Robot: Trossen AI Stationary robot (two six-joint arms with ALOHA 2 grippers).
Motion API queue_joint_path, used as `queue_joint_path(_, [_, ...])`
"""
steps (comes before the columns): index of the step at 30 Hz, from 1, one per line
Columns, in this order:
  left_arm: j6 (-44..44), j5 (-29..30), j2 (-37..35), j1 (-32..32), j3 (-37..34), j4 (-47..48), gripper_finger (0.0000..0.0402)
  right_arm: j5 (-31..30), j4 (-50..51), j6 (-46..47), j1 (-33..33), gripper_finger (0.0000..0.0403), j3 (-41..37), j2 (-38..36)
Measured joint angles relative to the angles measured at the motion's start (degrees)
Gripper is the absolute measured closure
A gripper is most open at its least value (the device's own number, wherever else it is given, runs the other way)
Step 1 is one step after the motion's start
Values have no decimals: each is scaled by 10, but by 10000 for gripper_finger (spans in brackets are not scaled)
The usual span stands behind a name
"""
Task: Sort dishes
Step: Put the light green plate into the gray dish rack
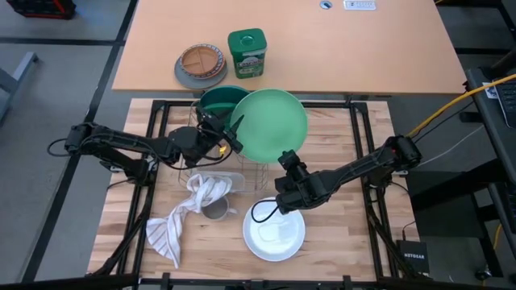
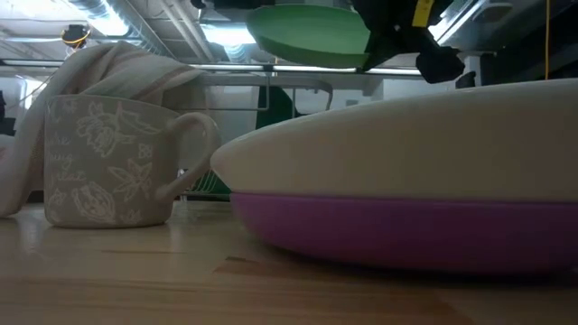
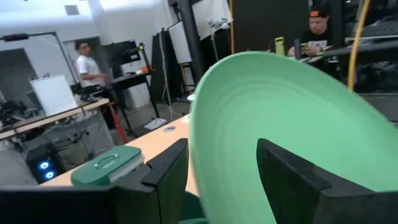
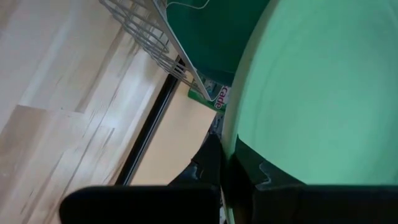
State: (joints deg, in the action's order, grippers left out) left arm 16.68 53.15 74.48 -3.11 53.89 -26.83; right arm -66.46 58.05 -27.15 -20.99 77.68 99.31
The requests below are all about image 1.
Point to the green detergent tub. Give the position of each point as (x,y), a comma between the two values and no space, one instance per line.
(248,52)

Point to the beige wooden side table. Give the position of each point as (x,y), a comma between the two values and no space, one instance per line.
(342,52)

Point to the grey round plate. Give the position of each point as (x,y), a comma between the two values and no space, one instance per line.
(197,84)

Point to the grey metal bench leg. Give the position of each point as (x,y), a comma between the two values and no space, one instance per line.
(16,76)

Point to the black Netgear network switch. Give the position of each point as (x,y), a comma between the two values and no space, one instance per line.
(413,257)

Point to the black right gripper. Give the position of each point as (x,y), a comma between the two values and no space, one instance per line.
(302,189)

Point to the grey floral print mug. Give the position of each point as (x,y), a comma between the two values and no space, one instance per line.
(215,210)

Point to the clear plastic cutlery holder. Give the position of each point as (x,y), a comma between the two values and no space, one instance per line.
(238,181)

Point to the black keyboard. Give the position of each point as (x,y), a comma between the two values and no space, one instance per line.
(508,100)

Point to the teal green bowl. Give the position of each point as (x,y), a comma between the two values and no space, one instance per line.
(219,100)

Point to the light green plate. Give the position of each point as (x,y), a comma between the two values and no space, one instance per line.
(270,121)

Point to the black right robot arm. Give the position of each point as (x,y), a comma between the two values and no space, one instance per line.
(363,161)

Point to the yellow tag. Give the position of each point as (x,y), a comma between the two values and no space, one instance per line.
(222,151)

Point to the black office desk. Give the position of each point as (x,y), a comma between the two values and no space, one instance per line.
(483,133)

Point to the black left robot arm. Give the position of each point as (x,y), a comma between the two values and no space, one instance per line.
(121,141)

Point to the black red crate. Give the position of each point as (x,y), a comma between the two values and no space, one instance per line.
(40,8)

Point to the orange divided plate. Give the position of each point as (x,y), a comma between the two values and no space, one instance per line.
(201,60)

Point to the white power outlet strip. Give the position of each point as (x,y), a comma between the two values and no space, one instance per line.
(359,5)

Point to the black aluminium table frame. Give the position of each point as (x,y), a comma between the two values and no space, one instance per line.
(330,105)

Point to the white striped dish towel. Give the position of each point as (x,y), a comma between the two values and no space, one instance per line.
(169,233)

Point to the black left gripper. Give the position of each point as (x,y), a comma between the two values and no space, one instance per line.
(193,143)

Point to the white ceramic plate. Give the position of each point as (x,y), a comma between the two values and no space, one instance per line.
(278,237)

